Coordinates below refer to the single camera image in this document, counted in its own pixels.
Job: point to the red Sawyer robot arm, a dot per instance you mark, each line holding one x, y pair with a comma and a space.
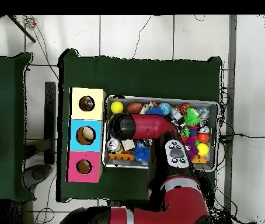
151, 126

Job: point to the wooden box with three holes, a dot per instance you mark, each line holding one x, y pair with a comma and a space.
76, 140

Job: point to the brown football toy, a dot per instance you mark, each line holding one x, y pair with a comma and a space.
134, 107

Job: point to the yellow foam ball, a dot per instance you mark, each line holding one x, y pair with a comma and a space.
117, 107

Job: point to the large blue spiky ball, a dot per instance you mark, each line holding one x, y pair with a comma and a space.
154, 111

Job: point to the dark green table cloth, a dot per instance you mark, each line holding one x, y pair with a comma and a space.
4, 105
146, 77

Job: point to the purple spiky monster toy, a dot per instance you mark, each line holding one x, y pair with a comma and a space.
190, 149

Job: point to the small multicoloured toy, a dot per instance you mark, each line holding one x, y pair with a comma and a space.
30, 22

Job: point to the black rod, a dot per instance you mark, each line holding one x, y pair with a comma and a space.
21, 28

